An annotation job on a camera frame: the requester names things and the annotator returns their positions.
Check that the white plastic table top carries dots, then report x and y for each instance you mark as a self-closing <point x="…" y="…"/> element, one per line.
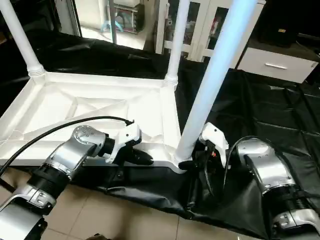
<point x="75" y="110"/>

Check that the white plastic table leg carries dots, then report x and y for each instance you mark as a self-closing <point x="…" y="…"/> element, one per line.
<point x="176" y="40"/>
<point x="22" y="35"/>
<point x="215" y="75"/>

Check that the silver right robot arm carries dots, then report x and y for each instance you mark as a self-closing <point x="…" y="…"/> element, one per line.
<point x="265" y="170"/>

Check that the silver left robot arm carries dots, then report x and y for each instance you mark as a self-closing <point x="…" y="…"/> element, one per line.
<point x="70" y="152"/>

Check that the black work mat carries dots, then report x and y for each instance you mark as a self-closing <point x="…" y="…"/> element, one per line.
<point x="280" y="110"/>

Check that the white drawer unit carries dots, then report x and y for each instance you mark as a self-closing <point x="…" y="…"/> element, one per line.
<point x="277" y="65"/>

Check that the black metal bench leg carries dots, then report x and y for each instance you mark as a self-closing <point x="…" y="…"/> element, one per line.
<point x="7" y="185"/>

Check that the blue grey floor appliance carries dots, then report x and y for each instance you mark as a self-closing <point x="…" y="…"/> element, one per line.
<point x="125" y="19"/>

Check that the white glass-door cabinet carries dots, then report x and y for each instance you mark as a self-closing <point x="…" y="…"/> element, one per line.
<point x="200" y="30"/>

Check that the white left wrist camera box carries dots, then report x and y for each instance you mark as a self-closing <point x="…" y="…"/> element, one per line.
<point x="125" y="140"/>

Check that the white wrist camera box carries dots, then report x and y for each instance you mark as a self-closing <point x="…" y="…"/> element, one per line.
<point x="214" y="136"/>
<point x="125" y="140"/>

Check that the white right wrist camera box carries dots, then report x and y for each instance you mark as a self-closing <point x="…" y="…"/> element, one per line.
<point x="214" y="136"/>

